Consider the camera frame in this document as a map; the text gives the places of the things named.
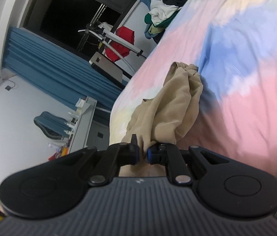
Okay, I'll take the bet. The left blue curtain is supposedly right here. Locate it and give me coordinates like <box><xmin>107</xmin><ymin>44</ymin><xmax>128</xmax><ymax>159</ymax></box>
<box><xmin>2</xmin><ymin>27</ymin><xmax>122</xmax><ymax>110</ymax></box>

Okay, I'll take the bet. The dark window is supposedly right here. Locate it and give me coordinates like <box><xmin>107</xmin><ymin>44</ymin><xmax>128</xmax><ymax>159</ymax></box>
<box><xmin>24</xmin><ymin>0</ymin><xmax>136</xmax><ymax>60</ymax></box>

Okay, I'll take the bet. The white tissue box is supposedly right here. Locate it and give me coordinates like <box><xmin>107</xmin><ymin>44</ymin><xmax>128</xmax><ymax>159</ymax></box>
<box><xmin>75</xmin><ymin>99</ymin><xmax>86</xmax><ymax>108</ymax></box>

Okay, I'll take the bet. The pile of mixed clothes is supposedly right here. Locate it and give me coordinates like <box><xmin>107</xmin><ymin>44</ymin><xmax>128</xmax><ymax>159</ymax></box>
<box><xmin>144</xmin><ymin>0</ymin><xmax>188</xmax><ymax>43</ymax></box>

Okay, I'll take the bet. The clear plastic bottle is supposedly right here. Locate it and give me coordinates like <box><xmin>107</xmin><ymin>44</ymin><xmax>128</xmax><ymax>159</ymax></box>
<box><xmin>48</xmin><ymin>143</ymin><xmax>63</xmax><ymax>152</ymax></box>

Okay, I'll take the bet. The white dressing desk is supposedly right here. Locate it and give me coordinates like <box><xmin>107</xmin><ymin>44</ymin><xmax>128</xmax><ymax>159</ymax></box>
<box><xmin>68</xmin><ymin>96</ymin><xmax>110</xmax><ymax>153</ymax></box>

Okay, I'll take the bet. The wavy frame mirror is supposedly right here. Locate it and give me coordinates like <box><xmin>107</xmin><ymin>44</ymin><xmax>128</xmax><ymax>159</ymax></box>
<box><xmin>33</xmin><ymin>111</ymin><xmax>71</xmax><ymax>141</ymax></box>

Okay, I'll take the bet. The tan t-shirt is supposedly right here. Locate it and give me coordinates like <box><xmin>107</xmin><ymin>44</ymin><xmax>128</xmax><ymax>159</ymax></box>
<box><xmin>119</xmin><ymin>62</ymin><xmax>203</xmax><ymax>177</ymax></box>

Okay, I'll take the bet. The red garment on stand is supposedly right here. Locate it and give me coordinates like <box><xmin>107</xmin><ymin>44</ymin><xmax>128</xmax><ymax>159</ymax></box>
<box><xmin>105</xmin><ymin>26</ymin><xmax>135</xmax><ymax>62</ymax></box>

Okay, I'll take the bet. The pastel tie-dye bed cover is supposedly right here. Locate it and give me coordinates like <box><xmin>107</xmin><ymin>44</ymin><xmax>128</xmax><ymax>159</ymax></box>
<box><xmin>110</xmin><ymin>0</ymin><xmax>277</xmax><ymax>177</ymax></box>

